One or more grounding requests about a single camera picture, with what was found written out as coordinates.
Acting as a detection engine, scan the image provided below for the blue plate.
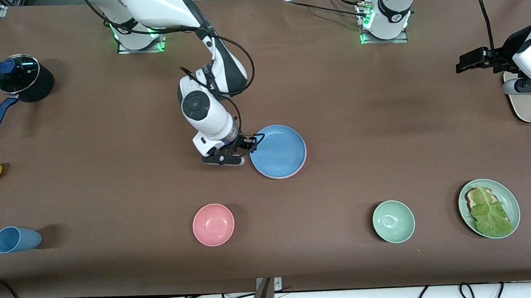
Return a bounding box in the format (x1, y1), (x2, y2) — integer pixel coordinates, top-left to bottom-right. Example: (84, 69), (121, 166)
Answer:
(248, 123), (308, 180)

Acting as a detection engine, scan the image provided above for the pink plate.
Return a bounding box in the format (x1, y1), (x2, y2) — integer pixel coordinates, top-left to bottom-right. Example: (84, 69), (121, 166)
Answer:
(249, 140), (309, 182)

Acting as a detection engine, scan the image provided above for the pink bowl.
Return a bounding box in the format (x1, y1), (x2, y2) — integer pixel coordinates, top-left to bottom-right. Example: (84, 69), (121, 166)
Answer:
(191, 202), (236, 248)

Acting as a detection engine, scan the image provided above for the toast slice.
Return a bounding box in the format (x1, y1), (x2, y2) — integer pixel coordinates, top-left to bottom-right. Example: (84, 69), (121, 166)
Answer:
(464, 187), (499, 212)

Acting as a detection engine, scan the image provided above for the green plate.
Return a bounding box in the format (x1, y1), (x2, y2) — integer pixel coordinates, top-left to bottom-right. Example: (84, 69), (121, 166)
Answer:
(456, 177), (522, 241)

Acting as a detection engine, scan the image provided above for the green lettuce leaf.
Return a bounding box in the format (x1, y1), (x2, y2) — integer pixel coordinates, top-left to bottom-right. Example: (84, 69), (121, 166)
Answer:
(468, 183), (515, 239)

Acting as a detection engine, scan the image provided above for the green bowl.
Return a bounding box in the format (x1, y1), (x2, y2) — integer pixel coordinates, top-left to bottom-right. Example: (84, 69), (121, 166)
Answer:
(371, 199), (417, 245)

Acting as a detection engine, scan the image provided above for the glass lid blue knob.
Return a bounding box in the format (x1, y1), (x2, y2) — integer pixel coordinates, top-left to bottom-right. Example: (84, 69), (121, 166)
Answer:
(0, 53), (41, 94)

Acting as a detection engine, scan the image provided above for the blue cup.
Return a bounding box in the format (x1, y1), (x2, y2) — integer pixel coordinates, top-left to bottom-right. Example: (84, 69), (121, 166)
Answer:
(0, 224), (43, 254)

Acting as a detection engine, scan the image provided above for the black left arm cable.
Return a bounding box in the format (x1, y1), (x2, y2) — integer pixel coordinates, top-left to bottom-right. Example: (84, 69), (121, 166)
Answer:
(476, 0), (496, 52)

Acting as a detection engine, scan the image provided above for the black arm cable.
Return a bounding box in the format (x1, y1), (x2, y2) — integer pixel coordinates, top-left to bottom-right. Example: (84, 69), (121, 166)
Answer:
(80, 0), (260, 153)
(476, 0), (496, 52)

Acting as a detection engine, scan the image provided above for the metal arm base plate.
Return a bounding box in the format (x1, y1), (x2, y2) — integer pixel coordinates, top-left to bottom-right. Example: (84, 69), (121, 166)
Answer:
(116, 22), (169, 55)
(357, 0), (409, 46)

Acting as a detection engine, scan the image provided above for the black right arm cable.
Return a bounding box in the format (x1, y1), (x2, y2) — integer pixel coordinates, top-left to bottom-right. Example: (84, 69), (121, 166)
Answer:
(80, 0), (260, 153)

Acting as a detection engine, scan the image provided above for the black base cable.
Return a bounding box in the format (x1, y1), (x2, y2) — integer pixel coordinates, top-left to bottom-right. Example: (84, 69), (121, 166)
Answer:
(284, 0), (371, 22)

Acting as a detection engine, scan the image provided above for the black pot blue handle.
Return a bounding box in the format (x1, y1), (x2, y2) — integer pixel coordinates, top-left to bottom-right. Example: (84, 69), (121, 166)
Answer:
(0, 52), (58, 136)

